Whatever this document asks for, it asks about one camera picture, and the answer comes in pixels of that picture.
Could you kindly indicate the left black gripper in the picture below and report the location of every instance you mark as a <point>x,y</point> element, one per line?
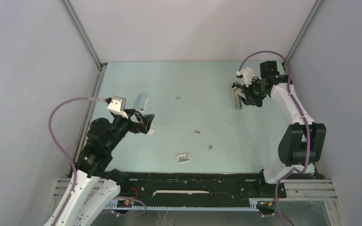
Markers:
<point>136,127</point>

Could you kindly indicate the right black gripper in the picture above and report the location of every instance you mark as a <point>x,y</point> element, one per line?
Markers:
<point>251,99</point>

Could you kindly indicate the beige and black stapler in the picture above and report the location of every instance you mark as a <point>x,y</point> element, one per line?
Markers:
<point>237,93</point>

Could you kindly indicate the light blue stapler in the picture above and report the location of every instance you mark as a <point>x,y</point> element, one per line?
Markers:
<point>142,102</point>

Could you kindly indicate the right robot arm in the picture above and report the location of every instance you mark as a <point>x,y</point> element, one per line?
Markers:
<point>303,140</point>

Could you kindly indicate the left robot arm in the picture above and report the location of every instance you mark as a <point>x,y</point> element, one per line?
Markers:
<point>91,188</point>

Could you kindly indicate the white staple box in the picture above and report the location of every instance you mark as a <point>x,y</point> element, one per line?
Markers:
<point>151,131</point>

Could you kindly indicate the open staple tray box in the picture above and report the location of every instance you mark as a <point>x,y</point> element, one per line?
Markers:
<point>183,157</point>

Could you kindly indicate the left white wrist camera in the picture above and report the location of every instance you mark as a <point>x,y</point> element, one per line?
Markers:
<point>116,105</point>

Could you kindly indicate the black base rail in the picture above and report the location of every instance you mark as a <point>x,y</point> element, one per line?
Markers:
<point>199,190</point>

